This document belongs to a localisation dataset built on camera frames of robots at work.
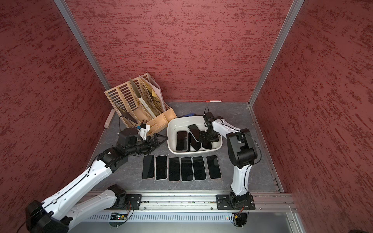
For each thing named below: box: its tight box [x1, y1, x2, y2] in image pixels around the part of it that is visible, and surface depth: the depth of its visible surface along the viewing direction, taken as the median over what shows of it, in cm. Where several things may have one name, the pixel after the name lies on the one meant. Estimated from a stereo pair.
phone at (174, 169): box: [168, 156, 182, 183], surface depth 87 cm
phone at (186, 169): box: [180, 156, 194, 183], surface depth 87 cm
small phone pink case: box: [205, 154, 222, 180], surface depth 87 cm
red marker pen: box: [205, 99, 222, 103], surface depth 126 cm
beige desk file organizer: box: [103, 72, 177, 136], surface depth 102 cm
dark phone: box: [175, 130, 188, 152], surface depth 97 cm
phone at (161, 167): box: [154, 154, 169, 181], surface depth 89 cm
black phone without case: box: [190, 139, 202, 151], surface depth 97 cm
